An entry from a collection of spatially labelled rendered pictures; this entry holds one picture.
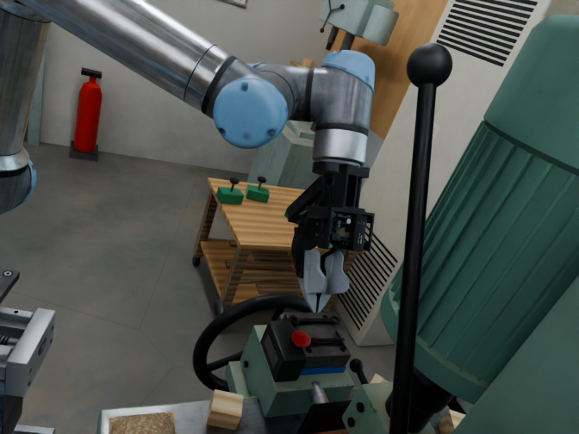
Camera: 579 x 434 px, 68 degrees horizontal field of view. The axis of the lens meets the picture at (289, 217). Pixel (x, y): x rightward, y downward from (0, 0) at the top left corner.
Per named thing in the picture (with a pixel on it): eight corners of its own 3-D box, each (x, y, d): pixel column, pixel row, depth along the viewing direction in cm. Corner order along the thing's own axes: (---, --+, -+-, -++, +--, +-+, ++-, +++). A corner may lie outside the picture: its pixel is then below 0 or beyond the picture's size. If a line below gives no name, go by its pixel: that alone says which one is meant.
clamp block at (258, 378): (308, 356, 83) (325, 323, 79) (337, 419, 72) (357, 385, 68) (236, 360, 76) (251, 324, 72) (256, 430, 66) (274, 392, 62)
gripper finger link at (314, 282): (313, 320, 56) (321, 251, 56) (292, 310, 61) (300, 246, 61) (333, 320, 57) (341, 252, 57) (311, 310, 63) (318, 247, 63)
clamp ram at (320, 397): (326, 401, 71) (347, 364, 67) (346, 444, 65) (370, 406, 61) (277, 406, 67) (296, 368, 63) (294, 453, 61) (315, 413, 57)
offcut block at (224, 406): (238, 408, 65) (243, 394, 63) (235, 430, 61) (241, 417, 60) (209, 402, 64) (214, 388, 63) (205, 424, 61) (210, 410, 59)
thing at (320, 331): (320, 327, 78) (332, 305, 75) (346, 377, 69) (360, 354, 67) (253, 328, 72) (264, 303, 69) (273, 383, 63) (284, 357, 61)
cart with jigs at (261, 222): (286, 262, 271) (322, 173, 243) (326, 329, 228) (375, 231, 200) (184, 260, 239) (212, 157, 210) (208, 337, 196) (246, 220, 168)
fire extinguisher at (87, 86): (97, 151, 316) (108, 71, 289) (97, 162, 302) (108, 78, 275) (70, 146, 308) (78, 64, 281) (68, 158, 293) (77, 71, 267)
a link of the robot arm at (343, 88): (319, 65, 65) (376, 70, 64) (310, 137, 65) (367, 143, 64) (316, 44, 57) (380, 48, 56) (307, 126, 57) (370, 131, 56)
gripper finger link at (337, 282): (333, 320, 57) (341, 252, 57) (311, 310, 63) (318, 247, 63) (351, 320, 59) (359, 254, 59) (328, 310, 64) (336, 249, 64)
